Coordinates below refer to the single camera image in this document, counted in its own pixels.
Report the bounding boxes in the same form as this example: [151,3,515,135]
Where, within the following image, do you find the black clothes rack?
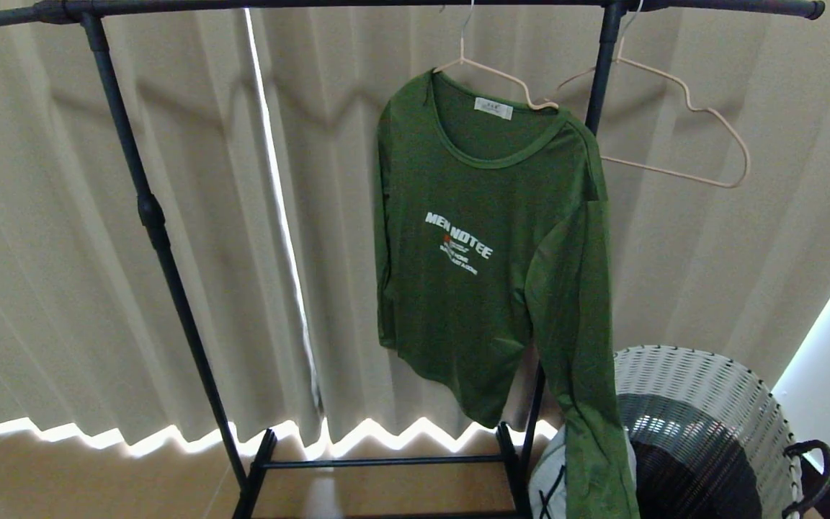
[0,0,826,519]

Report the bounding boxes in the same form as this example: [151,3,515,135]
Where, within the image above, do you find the beige curtain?
[0,0,830,462]

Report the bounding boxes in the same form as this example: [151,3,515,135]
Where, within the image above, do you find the green printed shirt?
[374,69,641,519]

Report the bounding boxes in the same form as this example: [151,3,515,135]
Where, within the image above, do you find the white laundry basket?
[612,345,830,519]

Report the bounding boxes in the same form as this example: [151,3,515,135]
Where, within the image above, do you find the pink clothes hanger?
[432,0,561,113]
[555,0,752,190]

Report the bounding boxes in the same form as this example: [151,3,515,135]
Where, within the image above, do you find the pale grey shorts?
[527,424,638,519]

